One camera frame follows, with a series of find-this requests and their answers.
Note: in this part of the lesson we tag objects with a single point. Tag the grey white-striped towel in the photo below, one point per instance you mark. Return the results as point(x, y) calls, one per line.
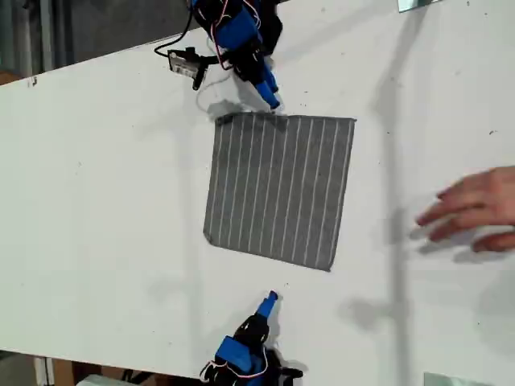
point(277, 193)

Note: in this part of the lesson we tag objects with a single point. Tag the black camera stalk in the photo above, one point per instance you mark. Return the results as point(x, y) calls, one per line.
point(213, 61)

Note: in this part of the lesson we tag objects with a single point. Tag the white table leg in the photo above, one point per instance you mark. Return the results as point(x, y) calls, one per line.
point(44, 372)

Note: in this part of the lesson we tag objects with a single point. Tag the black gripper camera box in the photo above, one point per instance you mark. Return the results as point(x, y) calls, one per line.
point(291, 373)
point(182, 63)

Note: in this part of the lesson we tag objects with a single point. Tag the person's hand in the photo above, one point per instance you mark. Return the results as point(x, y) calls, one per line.
point(483, 205)

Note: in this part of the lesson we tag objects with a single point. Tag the pale grey plastic box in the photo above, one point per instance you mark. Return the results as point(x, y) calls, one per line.
point(100, 380)

